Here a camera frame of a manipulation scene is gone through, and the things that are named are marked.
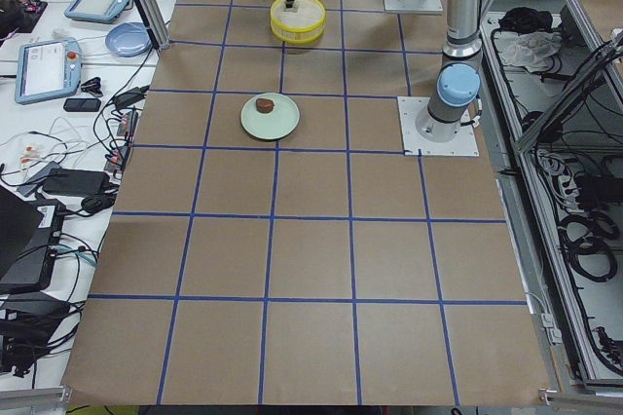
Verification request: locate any brown bun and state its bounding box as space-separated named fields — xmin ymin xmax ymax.
xmin=255 ymin=97 xmax=275 ymax=114

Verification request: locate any yellow steamer basket centre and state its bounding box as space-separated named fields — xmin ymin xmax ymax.
xmin=270 ymin=0 xmax=326 ymax=45

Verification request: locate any light green plate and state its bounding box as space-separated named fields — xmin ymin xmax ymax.
xmin=240 ymin=93 xmax=300 ymax=140

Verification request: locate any blue plate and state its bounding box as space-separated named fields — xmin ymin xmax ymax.
xmin=105 ymin=22 xmax=152 ymax=57

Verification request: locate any blue teach pendant upper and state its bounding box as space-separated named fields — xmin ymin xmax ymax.
xmin=64 ymin=0 xmax=130 ymax=23

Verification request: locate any blue teach pendant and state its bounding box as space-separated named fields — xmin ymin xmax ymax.
xmin=64 ymin=0 xmax=130 ymax=23
xmin=15 ymin=38 xmax=82 ymax=105

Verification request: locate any blue teach pendant lower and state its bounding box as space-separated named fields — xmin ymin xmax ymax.
xmin=15 ymin=38 xmax=82 ymax=105

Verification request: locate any white cloth in cabinet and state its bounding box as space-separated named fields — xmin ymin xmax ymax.
xmin=500 ymin=31 xmax=563 ymax=73

